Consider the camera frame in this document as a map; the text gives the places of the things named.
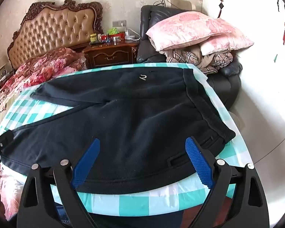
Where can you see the dark wooden nightstand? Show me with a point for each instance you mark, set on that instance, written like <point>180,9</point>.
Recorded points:
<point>109,54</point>

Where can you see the wall power outlet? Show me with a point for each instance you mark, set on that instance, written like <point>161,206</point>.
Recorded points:
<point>119,23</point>

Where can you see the black leather armchair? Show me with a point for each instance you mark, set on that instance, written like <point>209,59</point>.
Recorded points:
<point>224,85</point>

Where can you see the black garment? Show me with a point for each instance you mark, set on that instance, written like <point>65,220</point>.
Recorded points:
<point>142,201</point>

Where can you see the green plastic bag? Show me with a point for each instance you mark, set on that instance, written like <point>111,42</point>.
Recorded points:
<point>112,31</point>

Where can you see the red hanging wall ornament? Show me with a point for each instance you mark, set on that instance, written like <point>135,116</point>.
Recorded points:
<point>220,8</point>

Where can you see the tufted leather bed headboard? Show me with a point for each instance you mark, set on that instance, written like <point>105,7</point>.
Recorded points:
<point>52,30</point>

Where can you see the yellow jar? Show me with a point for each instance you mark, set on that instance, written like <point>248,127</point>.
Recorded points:
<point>93,38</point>

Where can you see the black pants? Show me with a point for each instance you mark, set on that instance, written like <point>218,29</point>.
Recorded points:
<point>133,123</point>

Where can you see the white power strip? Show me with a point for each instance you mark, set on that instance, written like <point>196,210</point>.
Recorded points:
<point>130,37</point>

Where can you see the large pink floral pillow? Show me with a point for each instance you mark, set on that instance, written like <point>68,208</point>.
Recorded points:
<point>187,28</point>

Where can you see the beige cushion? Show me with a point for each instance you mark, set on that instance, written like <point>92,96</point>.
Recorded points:
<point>180,4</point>

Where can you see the floral bed quilt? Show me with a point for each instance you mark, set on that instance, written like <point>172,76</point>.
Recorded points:
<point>38,68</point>

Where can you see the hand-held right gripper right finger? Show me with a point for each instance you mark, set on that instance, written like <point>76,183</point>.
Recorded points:
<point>199,161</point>

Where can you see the plaid blanket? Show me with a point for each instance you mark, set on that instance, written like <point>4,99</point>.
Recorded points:
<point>187,57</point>

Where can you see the small pink floral pillow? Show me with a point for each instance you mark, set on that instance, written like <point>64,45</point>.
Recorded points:
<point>228,44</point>

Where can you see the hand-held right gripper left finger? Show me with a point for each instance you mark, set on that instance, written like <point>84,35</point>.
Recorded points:
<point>85,163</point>

